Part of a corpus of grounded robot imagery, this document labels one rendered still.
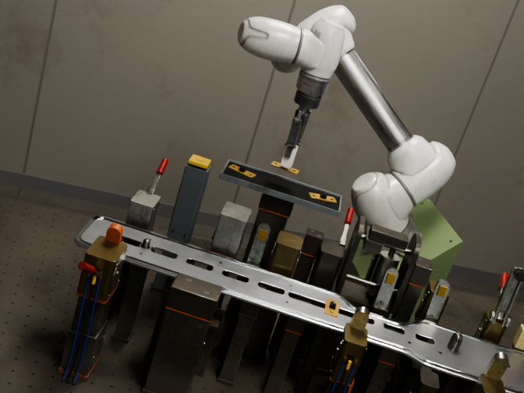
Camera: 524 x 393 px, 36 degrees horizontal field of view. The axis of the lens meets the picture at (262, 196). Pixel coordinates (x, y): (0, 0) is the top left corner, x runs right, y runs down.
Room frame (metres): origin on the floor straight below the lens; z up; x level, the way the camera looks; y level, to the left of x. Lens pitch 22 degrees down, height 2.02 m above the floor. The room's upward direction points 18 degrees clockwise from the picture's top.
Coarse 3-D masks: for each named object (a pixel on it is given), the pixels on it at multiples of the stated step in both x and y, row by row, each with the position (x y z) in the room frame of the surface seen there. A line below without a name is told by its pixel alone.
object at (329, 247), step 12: (324, 240) 2.14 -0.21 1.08; (324, 252) 2.06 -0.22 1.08; (336, 252) 2.09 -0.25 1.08; (324, 264) 2.06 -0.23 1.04; (336, 264) 2.06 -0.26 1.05; (312, 276) 2.07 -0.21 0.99; (324, 276) 2.06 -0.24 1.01; (324, 288) 2.06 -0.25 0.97; (312, 300) 2.07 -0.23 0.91; (312, 324) 2.07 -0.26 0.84; (300, 336) 2.07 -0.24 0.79; (312, 336) 2.07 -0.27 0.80; (300, 348) 2.07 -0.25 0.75; (300, 360) 2.06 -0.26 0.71
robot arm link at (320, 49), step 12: (324, 24) 2.22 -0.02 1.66; (336, 24) 2.24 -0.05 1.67; (312, 36) 2.22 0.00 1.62; (324, 36) 2.21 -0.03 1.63; (336, 36) 2.22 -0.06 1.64; (300, 48) 2.19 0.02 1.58; (312, 48) 2.20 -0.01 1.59; (324, 48) 2.21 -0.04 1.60; (336, 48) 2.22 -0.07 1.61; (300, 60) 2.20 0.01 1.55; (312, 60) 2.20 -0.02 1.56; (324, 60) 2.21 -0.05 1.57; (336, 60) 2.23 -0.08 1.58; (312, 72) 2.21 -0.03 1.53; (324, 72) 2.22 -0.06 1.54
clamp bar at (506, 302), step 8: (512, 272) 2.05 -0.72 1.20; (520, 272) 2.02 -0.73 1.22; (512, 280) 2.05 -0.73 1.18; (520, 280) 2.02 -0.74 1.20; (504, 288) 2.05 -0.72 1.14; (512, 288) 2.05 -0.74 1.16; (504, 296) 2.03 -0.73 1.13; (512, 296) 2.04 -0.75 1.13; (504, 304) 2.04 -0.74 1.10; (512, 304) 2.03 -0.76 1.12; (496, 312) 2.03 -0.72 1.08; (504, 320) 2.02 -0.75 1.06
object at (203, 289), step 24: (192, 288) 1.73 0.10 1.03; (216, 288) 1.77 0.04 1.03; (168, 312) 1.71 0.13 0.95; (192, 312) 1.71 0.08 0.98; (168, 336) 1.71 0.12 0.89; (192, 336) 1.71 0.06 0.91; (168, 360) 1.71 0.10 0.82; (192, 360) 1.71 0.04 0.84; (144, 384) 1.73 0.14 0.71; (168, 384) 1.71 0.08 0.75
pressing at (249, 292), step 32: (96, 224) 1.96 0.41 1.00; (128, 224) 2.01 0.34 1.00; (128, 256) 1.84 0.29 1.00; (160, 256) 1.89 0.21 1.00; (192, 256) 1.95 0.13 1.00; (224, 256) 2.00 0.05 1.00; (224, 288) 1.84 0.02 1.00; (256, 288) 1.89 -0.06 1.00; (288, 288) 1.94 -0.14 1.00; (320, 288) 1.99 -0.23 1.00; (320, 320) 1.83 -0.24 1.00; (384, 320) 1.93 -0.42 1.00; (416, 320) 1.98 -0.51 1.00; (416, 352) 1.81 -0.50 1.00; (448, 352) 1.87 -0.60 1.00; (480, 352) 1.92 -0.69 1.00; (512, 352) 1.98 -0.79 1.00; (512, 384) 1.81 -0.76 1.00
